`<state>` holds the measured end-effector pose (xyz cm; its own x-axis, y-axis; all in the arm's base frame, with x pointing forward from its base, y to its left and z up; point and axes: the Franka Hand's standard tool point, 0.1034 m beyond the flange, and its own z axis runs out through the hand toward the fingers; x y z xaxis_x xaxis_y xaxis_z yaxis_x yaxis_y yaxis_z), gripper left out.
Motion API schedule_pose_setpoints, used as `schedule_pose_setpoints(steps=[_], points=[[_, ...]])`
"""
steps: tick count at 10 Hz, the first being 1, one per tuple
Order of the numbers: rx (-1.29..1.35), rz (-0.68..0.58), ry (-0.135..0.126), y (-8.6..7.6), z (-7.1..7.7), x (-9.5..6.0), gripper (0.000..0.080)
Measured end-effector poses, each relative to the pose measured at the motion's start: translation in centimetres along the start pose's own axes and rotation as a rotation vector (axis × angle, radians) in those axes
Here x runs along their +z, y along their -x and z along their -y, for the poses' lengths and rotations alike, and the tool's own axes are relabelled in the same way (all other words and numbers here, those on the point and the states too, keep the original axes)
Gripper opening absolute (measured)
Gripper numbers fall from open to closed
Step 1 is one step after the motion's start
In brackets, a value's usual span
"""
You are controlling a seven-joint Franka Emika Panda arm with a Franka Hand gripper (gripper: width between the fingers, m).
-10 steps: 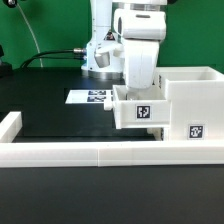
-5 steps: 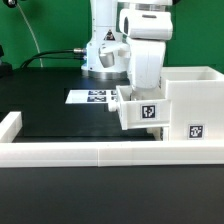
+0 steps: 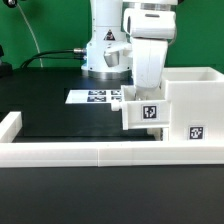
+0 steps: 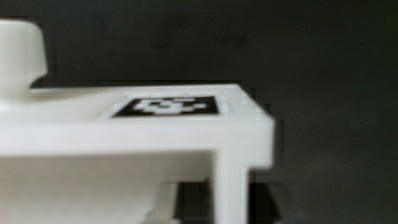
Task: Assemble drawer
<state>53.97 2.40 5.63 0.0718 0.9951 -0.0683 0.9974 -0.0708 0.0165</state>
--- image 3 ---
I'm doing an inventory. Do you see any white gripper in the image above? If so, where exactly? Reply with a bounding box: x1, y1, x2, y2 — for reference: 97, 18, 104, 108
123, 8, 176, 90

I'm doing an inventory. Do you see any white drawer housing box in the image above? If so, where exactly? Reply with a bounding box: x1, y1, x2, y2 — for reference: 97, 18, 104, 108
161, 67, 224, 141

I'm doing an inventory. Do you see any white front drawer box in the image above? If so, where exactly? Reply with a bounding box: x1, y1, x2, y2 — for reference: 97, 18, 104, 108
147, 128, 169, 141

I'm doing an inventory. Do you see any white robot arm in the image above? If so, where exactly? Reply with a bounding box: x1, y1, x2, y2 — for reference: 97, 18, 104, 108
82, 0, 179, 90

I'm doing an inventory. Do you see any white marker tag plate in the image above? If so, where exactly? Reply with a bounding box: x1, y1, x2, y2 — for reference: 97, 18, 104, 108
65, 89, 121, 104

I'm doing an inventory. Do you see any black device at left edge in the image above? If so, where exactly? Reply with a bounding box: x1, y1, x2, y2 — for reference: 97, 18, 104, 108
0, 45, 13, 77

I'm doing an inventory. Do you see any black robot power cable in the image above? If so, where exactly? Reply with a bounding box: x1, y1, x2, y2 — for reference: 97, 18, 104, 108
19, 48, 88, 69

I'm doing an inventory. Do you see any white thin cable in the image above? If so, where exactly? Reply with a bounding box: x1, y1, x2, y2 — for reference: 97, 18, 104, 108
14, 0, 44, 68

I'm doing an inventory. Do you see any white U-shaped fence frame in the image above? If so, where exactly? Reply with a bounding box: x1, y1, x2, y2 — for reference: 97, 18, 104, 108
0, 112, 224, 168

